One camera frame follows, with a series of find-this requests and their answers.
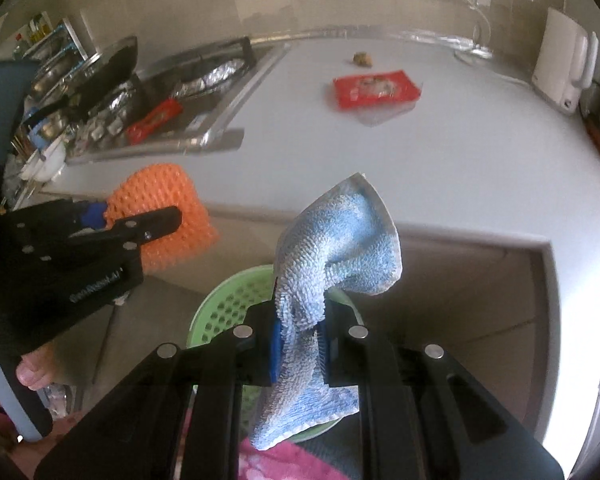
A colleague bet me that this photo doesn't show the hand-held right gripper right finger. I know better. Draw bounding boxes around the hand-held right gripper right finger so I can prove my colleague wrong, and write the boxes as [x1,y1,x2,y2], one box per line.
[320,302,565,480]

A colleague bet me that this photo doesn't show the white power cable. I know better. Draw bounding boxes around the white power cable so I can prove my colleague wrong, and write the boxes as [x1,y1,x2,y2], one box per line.
[450,0,536,86]

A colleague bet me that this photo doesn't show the orange foam fruit net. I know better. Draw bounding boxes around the orange foam fruit net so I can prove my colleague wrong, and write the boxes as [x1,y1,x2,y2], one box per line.
[102,164,220,273]

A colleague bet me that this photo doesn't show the black pan with lid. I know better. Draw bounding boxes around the black pan with lid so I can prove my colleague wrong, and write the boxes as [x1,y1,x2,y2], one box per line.
[27,35,140,121]

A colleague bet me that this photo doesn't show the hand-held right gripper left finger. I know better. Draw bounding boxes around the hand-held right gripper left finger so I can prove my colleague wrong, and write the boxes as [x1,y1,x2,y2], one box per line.
[34,300,284,480]

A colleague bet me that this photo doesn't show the white electric kettle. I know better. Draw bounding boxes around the white electric kettle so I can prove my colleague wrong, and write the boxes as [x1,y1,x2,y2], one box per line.
[532,7,600,116]

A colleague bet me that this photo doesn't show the red snack packet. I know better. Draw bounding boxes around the red snack packet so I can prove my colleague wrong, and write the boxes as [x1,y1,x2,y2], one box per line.
[332,70,423,126]

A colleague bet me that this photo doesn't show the person's left hand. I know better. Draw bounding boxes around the person's left hand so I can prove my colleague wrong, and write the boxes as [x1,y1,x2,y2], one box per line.
[19,344,57,391]

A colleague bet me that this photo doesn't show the pile of dirty dishes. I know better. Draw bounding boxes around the pile of dirty dishes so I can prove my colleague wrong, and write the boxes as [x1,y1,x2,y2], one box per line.
[2,105,131,183]

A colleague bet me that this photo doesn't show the metal dish rack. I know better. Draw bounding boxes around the metal dish rack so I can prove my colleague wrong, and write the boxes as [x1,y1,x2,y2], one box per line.
[7,10,88,86]

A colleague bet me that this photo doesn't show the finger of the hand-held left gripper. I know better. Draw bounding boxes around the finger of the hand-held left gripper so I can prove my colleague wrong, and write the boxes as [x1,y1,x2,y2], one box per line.
[2,199,107,233]
[20,206,182,263]

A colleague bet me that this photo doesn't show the small red packet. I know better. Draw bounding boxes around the small red packet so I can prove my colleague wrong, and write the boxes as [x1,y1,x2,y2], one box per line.
[126,99,185,143]

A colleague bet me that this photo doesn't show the green plastic basket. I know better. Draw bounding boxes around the green plastic basket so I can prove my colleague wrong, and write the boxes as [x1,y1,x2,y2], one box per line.
[186,265,366,443]

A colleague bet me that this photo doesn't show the pink patterned clothing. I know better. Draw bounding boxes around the pink patterned clothing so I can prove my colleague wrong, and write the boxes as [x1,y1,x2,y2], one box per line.
[182,400,341,480]

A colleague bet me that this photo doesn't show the gas stove with foil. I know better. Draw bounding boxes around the gas stove with foil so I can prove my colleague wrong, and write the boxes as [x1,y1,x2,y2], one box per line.
[65,37,293,166]

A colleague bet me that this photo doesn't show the blue terry towel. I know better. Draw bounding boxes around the blue terry towel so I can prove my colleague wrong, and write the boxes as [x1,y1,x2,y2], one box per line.
[250,172,405,451]

